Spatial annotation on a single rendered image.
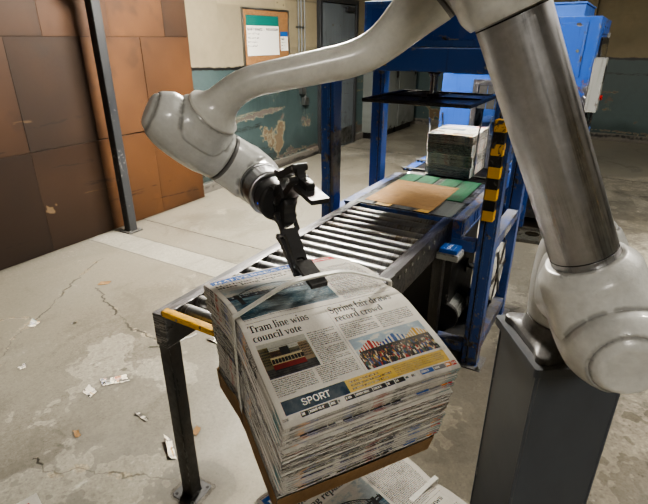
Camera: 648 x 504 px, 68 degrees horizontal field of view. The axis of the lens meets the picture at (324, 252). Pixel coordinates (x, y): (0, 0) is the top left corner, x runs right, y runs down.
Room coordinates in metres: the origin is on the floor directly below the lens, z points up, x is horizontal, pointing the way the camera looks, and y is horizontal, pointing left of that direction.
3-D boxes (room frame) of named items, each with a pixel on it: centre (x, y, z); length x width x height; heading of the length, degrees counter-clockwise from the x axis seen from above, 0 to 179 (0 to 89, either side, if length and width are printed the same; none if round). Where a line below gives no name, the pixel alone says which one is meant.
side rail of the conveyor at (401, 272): (1.61, -0.26, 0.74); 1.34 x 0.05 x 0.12; 149
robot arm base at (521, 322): (0.89, -0.50, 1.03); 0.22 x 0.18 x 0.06; 3
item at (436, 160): (3.11, -0.86, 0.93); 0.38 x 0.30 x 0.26; 149
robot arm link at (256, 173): (0.90, 0.11, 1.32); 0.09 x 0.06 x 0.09; 115
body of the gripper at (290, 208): (0.83, 0.08, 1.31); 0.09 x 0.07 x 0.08; 25
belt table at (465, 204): (2.62, -0.56, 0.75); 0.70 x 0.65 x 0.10; 149
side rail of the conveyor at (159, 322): (1.87, 0.18, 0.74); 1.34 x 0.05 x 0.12; 149
